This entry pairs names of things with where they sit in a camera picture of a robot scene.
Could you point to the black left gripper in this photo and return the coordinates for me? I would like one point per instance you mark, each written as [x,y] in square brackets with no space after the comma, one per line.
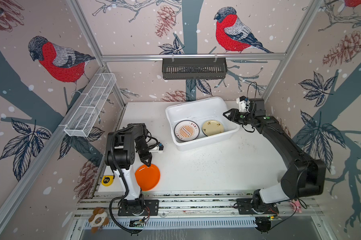
[148,156]

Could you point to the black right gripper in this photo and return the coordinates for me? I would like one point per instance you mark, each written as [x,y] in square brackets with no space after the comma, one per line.
[234,115]

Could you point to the orange plate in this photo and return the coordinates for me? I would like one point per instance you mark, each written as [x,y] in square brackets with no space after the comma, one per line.
[148,177]

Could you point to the cream yellow plate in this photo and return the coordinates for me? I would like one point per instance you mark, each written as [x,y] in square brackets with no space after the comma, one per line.
[212,127]

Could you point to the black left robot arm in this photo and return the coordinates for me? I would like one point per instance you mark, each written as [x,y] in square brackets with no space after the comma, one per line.
[122,147]

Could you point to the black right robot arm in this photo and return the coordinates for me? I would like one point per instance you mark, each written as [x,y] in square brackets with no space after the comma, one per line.
[304,177]

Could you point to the white plastic bin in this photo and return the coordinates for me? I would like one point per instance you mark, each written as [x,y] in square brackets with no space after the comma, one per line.
[199,123]

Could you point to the yellow tape measure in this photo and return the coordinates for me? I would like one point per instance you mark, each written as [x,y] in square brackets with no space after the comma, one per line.
[107,180]

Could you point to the brown white plush toy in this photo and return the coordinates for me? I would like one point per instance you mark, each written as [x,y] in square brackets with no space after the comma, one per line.
[98,219]

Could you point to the pink plush toy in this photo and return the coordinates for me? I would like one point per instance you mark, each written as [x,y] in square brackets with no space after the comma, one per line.
[296,206]

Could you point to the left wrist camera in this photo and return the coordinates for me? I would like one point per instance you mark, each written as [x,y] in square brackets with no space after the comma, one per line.
[158,149]

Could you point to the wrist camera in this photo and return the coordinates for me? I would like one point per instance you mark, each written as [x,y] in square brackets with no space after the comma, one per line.
[158,149]
[242,103]

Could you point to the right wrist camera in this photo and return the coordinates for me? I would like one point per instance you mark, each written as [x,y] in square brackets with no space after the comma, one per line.
[242,103]

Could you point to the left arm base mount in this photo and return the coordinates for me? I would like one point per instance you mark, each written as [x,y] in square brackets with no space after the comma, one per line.
[138,208]

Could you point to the black hanging wire basket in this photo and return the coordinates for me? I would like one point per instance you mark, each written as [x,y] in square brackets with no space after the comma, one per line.
[194,69]

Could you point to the white wire mesh shelf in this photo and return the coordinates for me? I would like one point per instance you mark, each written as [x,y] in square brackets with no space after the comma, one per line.
[84,118]

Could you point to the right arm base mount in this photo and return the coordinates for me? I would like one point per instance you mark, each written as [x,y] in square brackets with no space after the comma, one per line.
[250,207]

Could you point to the aluminium horizontal rail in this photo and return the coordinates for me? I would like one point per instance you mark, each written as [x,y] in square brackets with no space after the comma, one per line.
[142,58]

